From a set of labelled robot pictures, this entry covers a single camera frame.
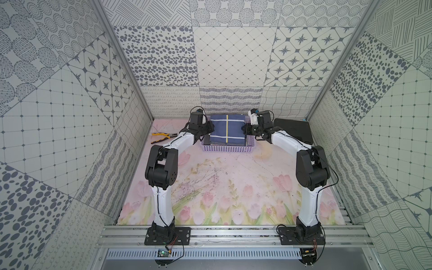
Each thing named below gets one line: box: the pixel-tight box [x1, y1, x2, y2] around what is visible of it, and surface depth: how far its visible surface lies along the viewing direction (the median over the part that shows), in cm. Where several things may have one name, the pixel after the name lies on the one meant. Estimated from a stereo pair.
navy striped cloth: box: [209, 114, 246, 146], surface depth 100 cm
